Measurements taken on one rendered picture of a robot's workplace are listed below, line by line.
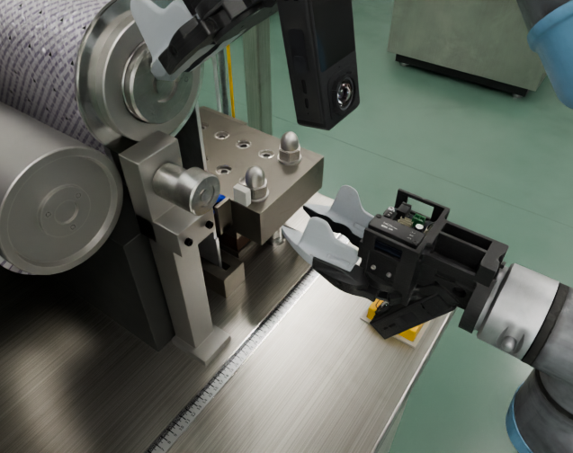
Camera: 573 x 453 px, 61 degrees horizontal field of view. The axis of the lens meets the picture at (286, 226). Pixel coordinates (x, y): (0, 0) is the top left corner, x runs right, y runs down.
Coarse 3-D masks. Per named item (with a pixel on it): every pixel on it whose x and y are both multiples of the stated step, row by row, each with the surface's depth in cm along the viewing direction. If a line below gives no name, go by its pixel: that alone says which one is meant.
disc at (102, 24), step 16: (112, 0) 38; (128, 0) 39; (160, 0) 41; (96, 16) 37; (112, 16) 38; (128, 16) 39; (96, 32) 38; (80, 48) 37; (96, 48) 38; (80, 64) 38; (96, 64) 39; (80, 80) 38; (80, 96) 39; (80, 112) 40; (96, 112) 41; (96, 128) 41; (176, 128) 50; (112, 144) 43; (128, 144) 45
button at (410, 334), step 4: (376, 300) 66; (380, 300) 66; (372, 304) 66; (376, 304) 66; (380, 304) 66; (372, 308) 65; (376, 308) 65; (368, 312) 66; (372, 312) 65; (368, 316) 67; (372, 316) 66; (420, 324) 64; (412, 328) 63; (416, 328) 63; (420, 328) 65; (404, 332) 64; (408, 332) 63; (412, 332) 63; (416, 332) 63; (404, 336) 64; (408, 336) 64; (412, 336) 63; (412, 340) 64
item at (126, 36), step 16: (112, 32) 39; (128, 32) 39; (112, 48) 38; (128, 48) 39; (112, 64) 39; (96, 80) 39; (112, 80) 40; (192, 80) 47; (96, 96) 40; (112, 96) 40; (192, 96) 48; (112, 112) 41; (128, 112) 42; (112, 128) 42; (128, 128) 43; (144, 128) 44; (160, 128) 46
